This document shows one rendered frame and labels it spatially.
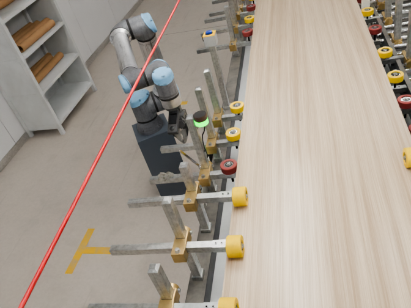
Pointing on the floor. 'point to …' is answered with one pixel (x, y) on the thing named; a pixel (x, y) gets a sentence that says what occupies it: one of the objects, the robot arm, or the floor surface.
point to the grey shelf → (38, 119)
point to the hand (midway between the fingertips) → (183, 142)
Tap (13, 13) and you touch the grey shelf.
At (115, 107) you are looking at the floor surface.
